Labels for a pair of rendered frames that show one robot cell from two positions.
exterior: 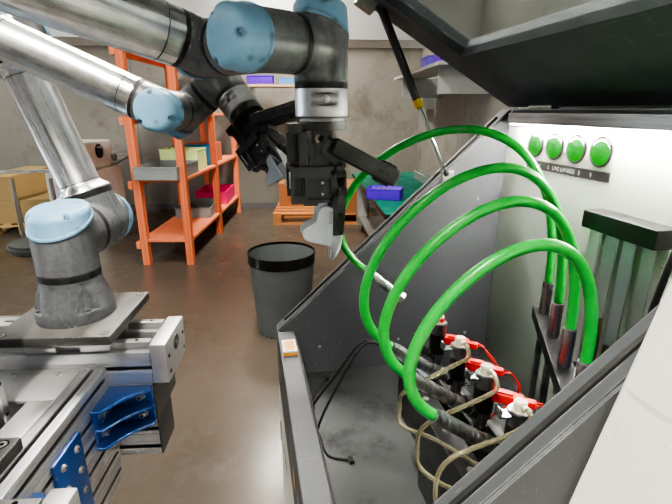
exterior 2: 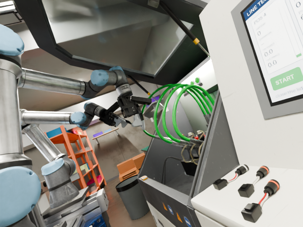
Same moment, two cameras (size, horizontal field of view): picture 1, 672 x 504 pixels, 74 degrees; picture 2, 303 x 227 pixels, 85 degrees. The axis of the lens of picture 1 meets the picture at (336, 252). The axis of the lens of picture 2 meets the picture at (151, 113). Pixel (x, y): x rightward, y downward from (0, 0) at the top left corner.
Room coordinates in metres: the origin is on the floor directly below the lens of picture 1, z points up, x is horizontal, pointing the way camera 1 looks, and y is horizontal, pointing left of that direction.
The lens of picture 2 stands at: (-0.19, 0.11, 1.21)
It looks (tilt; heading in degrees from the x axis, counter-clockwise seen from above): 5 degrees up; 349
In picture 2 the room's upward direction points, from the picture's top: 24 degrees counter-clockwise
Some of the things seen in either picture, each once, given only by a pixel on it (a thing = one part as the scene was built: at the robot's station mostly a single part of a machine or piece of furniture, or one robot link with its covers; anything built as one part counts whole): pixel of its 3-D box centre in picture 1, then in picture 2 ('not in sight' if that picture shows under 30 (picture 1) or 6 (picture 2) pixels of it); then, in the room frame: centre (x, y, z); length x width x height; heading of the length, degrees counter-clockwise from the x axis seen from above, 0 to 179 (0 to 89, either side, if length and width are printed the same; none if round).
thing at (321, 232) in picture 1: (322, 235); (138, 122); (0.66, 0.02, 1.27); 0.06 x 0.03 x 0.09; 101
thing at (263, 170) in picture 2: not in sight; (254, 179); (0.20, -0.14, 0.99); 0.12 x 0.02 x 0.02; 111
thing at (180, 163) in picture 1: (191, 139); (80, 163); (5.32, 1.67, 1.12); 2.52 x 0.66 x 2.25; 3
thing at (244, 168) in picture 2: not in sight; (231, 176); (0.27, -0.13, 0.99); 0.12 x 0.02 x 0.02; 96
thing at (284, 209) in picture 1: (322, 200); (135, 165); (6.21, 0.19, 0.24); 1.33 x 0.93 x 0.48; 93
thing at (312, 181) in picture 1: (317, 163); (129, 105); (0.67, 0.03, 1.37); 0.09 x 0.08 x 0.12; 101
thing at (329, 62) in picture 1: (318, 45); (118, 78); (0.67, 0.02, 1.53); 0.09 x 0.08 x 0.11; 135
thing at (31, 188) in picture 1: (40, 197); not in sight; (5.85, 3.91, 0.35); 1.20 x 0.85 x 0.70; 3
